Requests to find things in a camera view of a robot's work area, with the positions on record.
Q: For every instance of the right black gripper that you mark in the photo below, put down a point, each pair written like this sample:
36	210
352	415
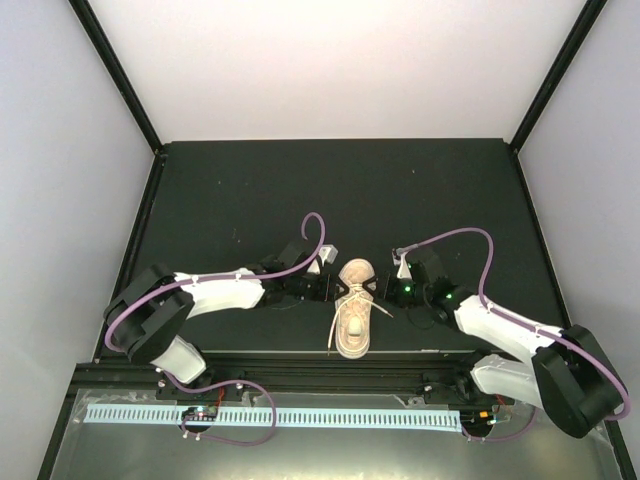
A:
390	295

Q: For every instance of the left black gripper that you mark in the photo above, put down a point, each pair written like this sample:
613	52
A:
327	291

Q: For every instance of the white shoelace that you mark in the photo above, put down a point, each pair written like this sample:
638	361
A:
350	327

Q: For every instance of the beige knit sneaker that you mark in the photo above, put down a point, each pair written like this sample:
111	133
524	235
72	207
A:
356	271

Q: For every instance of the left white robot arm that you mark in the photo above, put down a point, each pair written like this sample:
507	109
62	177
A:
156	305

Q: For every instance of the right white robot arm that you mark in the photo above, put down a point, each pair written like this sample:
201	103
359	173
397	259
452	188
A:
563	372

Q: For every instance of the right small circuit board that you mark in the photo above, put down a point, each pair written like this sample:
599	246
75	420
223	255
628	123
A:
484	417

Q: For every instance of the small circuit board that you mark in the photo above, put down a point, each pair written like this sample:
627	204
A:
200	413
484	417

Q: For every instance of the left small circuit board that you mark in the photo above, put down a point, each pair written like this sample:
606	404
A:
200	413

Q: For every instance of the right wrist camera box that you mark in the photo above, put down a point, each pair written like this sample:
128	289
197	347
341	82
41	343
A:
399	259

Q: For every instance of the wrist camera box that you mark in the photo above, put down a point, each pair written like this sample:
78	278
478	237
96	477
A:
326	256
399	259

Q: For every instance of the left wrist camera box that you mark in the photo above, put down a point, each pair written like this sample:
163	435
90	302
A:
326	256

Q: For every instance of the black aluminium front rail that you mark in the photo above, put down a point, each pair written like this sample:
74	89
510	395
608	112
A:
438	378

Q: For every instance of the light blue slotted cable duct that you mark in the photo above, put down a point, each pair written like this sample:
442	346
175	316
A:
284	417

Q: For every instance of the right black frame post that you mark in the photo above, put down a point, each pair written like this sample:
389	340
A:
572	44

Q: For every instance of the black frame post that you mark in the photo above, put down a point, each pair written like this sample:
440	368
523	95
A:
109	58
572	44

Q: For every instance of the left black frame post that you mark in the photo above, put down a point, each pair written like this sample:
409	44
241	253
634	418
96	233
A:
109	58

